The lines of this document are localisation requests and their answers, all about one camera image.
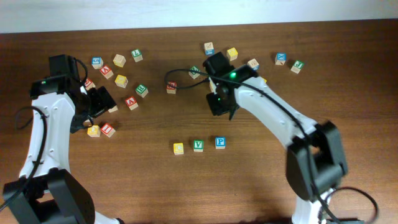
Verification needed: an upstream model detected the left green R block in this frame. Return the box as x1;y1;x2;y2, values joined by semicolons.
136;84;149;98

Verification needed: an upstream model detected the yellow O block middle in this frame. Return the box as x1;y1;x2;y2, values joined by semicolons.
108;106;118;113

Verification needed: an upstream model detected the yellow cluster block upper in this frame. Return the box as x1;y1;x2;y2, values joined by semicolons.
210;81;216;93

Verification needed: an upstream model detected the yellow C block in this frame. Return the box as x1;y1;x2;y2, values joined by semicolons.
173;142;184;155

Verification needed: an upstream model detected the yellow o block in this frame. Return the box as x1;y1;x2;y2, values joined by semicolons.
87;125;101;138
108;106;118;113

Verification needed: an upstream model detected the green L block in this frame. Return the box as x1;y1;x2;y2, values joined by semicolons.
131;49;143;62

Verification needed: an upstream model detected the wooden block blue edge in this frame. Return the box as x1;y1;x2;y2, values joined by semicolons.
247;58;259;70

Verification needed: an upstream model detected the yellow O block lower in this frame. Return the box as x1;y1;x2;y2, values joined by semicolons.
87;125;101;138

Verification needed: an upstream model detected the blue X block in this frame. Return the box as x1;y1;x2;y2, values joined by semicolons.
275;52;287;65

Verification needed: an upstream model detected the red I block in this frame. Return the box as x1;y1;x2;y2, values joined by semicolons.
101;123;116;138

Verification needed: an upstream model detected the green J block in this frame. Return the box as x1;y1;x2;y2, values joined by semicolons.
290;60;305;74

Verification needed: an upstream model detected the lower red A block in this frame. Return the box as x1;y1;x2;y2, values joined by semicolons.
125;96;139;110

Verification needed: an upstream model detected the green Z block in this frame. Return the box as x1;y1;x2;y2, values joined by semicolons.
188;66;200;79

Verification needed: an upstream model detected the top yellow block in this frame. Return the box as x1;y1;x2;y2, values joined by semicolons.
226;47;238;61

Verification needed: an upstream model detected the blue P block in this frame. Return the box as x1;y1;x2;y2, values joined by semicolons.
215;137;226;149

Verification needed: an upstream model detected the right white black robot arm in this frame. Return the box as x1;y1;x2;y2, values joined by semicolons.
203;52;348;223

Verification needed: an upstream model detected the red 9 block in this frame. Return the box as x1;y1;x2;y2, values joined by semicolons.
85;78;96;91

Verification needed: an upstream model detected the upper left yellow block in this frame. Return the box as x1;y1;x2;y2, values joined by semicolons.
114;75;128;88

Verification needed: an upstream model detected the upper red A block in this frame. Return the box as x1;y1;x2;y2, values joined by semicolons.
99;65;114;79

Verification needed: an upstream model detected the blue 5 block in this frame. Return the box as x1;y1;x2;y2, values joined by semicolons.
91;57;104;70

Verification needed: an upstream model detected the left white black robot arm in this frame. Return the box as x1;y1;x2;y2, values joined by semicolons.
1;55;122;224

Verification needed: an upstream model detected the plain wooden yellow block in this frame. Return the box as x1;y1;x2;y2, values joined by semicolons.
113;54;126;68

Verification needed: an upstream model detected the green V block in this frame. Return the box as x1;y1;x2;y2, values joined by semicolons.
193;139;204;152

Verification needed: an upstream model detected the wooden block blue side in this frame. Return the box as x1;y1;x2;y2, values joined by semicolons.
204;42;215;55

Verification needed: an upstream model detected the red O block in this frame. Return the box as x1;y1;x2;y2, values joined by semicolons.
166;82;177;94

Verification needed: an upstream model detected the red a block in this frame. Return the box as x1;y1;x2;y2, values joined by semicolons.
125;96;139;110
99;65;114;79

